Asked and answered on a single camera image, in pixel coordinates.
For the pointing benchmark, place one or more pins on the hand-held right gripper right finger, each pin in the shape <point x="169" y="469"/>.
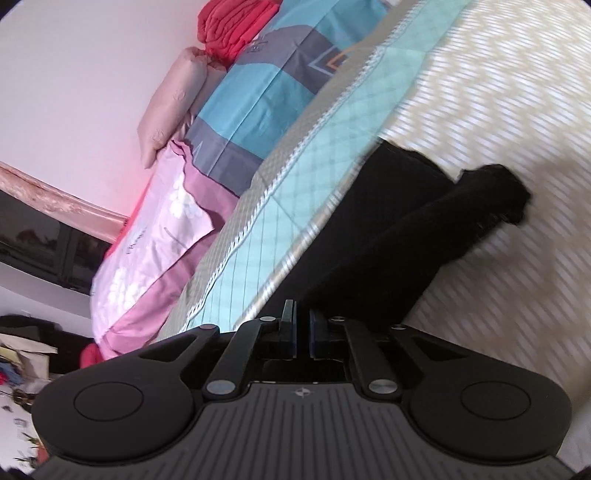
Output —
<point x="317" y="333"/>

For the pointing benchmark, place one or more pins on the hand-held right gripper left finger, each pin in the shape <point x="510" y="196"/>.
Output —
<point x="289" y="325"/>

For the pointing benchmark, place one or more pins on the black pants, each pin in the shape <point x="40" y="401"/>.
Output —
<point x="388" y="230"/>

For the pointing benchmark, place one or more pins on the stack of red clothes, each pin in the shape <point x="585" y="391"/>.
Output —
<point x="90" y="356"/>

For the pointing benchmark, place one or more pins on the yellow teal patterned quilt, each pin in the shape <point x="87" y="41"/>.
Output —
<point x="461" y="138"/>

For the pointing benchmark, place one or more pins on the dark hanging clothes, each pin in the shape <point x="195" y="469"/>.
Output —
<point x="41" y="330"/>

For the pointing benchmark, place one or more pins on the dark window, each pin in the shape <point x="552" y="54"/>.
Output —
<point x="51" y="251"/>

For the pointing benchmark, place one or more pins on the pink pillow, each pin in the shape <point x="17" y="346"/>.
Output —
<point x="180" y="97"/>

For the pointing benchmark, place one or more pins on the beige cloth bag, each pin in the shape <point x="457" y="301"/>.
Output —
<point x="27" y="357"/>

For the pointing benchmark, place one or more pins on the pink curtain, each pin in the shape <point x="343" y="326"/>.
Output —
<point x="51" y="196"/>

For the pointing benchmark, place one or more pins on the red folded clothes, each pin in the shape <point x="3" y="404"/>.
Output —
<point x="235" y="27"/>

